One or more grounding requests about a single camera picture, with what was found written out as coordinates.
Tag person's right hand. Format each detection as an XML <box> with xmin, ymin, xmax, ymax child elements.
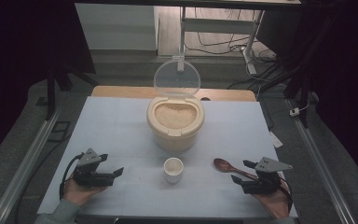
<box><xmin>252</xmin><ymin>178</ymin><xmax>292</xmax><ymax>219</ymax></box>

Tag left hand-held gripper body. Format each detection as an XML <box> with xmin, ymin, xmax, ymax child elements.
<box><xmin>73</xmin><ymin>147</ymin><xmax>116</xmax><ymax>189</ymax></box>

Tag black metal stand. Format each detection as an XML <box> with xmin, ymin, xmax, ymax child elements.
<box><xmin>45</xmin><ymin>62</ymin><xmax>101</xmax><ymax>120</ymax></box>

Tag aluminium frame rail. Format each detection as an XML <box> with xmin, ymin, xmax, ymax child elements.
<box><xmin>285</xmin><ymin>99</ymin><xmax>357</xmax><ymax>224</ymax></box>
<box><xmin>0</xmin><ymin>105</ymin><xmax>64</xmax><ymax>224</ymax></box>

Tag person's left hand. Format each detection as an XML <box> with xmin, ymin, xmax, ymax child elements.
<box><xmin>62</xmin><ymin>177</ymin><xmax>106</xmax><ymax>207</ymax></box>

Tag white paper tag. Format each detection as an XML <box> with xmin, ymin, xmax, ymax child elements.
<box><xmin>268</xmin><ymin>130</ymin><xmax>283</xmax><ymax>148</ymax></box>

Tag small white cup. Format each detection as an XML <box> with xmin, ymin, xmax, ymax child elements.
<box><xmin>163</xmin><ymin>157</ymin><xmax>185</xmax><ymax>185</ymax></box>

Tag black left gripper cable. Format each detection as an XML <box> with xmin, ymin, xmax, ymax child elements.
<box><xmin>59</xmin><ymin>152</ymin><xmax>85</xmax><ymax>200</ymax></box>

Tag clear round container lid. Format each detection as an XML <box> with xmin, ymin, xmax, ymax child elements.
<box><xmin>153</xmin><ymin>59</ymin><xmax>201</xmax><ymax>97</ymax></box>

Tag white desk frame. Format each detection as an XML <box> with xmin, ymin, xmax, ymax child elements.
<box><xmin>177</xmin><ymin>6</ymin><xmax>265</xmax><ymax>76</ymax></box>

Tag brown wooden spoon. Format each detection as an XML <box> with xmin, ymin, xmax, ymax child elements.
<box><xmin>213</xmin><ymin>158</ymin><xmax>259</xmax><ymax>181</ymax></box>

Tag black floor cables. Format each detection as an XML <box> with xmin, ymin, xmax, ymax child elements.
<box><xmin>185</xmin><ymin>8</ymin><xmax>281</xmax><ymax>91</ymax></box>

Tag pale blue table sheet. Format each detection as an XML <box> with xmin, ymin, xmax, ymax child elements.
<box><xmin>36</xmin><ymin>95</ymin><xmax>298</xmax><ymax>218</ymax></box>

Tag dark curtain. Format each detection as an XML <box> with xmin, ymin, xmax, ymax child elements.
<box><xmin>255</xmin><ymin>0</ymin><xmax>358</xmax><ymax>190</ymax></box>
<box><xmin>0</xmin><ymin>0</ymin><xmax>96</xmax><ymax>169</ymax></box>

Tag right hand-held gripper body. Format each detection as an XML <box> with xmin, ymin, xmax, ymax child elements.
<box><xmin>241</xmin><ymin>157</ymin><xmax>294</xmax><ymax>195</ymax></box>

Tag white cabinet panel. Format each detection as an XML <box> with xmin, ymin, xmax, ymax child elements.
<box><xmin>75</xmin><ymin>3</ymin><xmax>158</xmax><ymax>51</ymax></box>

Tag uncooked rice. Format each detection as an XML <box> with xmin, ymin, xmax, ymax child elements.
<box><xmin>154</xmin><ymin>103</ymin><xmax>198</xmax><ymax>131</ymax></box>

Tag cream plastic rice container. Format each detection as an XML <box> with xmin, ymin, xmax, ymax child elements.
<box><xmin>145</xmin><ymin>94</ymin><xmax>206</xmax><ymax>153</ymax></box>

